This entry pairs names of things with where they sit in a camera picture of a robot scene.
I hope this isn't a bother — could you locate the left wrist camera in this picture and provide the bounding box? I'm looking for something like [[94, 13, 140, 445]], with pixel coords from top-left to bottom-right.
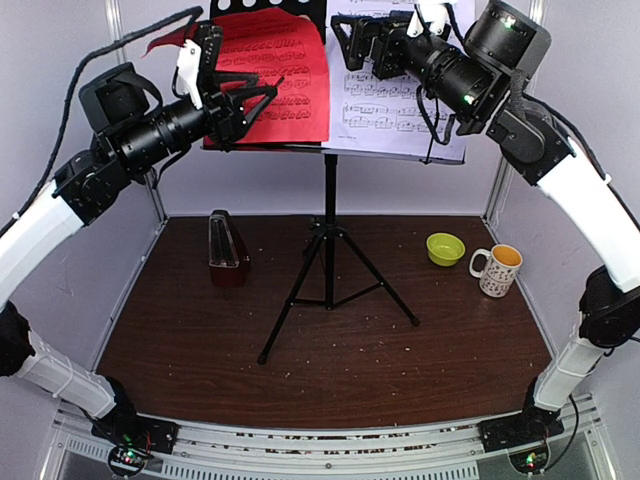
[[173, 24, 223, 110]]

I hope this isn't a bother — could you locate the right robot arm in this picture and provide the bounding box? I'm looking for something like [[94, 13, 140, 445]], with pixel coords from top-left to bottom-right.
[[330, 1, 639, 442]]

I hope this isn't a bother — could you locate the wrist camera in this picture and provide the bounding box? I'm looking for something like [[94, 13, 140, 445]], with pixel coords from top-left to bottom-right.
[[173, 24, 223, 110], [389, 0, 458, 40]]

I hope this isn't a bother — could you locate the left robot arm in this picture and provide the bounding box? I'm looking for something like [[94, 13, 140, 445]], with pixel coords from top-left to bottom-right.
[[1, 7, 278, 444]]

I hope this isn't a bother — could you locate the green bowl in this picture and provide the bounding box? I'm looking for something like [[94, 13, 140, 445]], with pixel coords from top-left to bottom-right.
[[425, 232, 466, 267]]

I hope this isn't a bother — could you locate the black music stand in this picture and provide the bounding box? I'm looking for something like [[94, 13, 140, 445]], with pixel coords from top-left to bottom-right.
[[200, 0, 469, 366]]

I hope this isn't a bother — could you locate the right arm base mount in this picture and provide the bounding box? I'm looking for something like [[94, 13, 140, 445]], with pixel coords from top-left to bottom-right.
[[477, 415, 564, 476]]

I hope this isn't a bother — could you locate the aluminium front rail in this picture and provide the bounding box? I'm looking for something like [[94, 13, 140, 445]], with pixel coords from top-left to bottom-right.
[[42, 394, 616, 480]]

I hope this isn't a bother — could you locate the white sheet music page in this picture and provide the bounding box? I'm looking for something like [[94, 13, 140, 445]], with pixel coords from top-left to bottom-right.
[[322, 1, 476, 164]]

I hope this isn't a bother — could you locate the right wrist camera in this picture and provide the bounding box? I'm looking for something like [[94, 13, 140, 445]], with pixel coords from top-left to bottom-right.
[[389, 0, 458, 40]]

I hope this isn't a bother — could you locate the red paper sheet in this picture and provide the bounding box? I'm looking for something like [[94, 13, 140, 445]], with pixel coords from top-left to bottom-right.
[[144, 7, 332, 147]]

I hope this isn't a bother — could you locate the right aluminium corner post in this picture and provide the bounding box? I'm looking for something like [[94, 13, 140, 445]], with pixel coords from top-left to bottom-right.
[[485, 0, 550, 229]]

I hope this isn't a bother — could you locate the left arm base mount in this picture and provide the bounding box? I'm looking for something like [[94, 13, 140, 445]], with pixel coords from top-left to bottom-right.
[[88, 416, 179, 477]]

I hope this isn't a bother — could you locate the white patterned mug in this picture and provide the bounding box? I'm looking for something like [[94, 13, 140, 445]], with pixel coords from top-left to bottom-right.
[[469, 244, 523, 298]]

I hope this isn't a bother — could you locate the brown wooden metronome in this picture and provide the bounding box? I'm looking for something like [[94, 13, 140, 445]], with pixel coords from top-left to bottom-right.
[[208, 209, 251, 288]]

